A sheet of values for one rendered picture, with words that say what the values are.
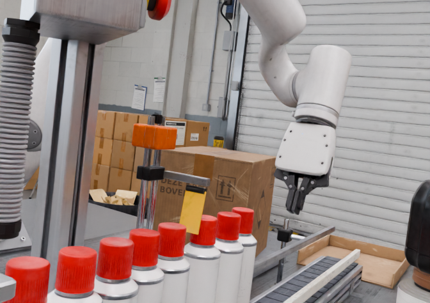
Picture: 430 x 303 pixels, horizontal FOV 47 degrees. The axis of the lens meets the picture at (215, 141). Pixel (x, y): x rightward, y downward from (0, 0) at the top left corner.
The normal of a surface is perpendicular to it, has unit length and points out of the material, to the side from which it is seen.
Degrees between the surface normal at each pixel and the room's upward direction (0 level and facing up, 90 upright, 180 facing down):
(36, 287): 90
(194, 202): 82
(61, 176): 90
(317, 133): 66
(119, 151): 90
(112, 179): 90
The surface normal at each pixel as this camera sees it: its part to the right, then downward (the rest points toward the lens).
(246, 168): -0.31, 0.01
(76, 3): 0.43, 0.10
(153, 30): -0.58, -0.03
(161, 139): 0.87, 0.13
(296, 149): -0.42, -0.35
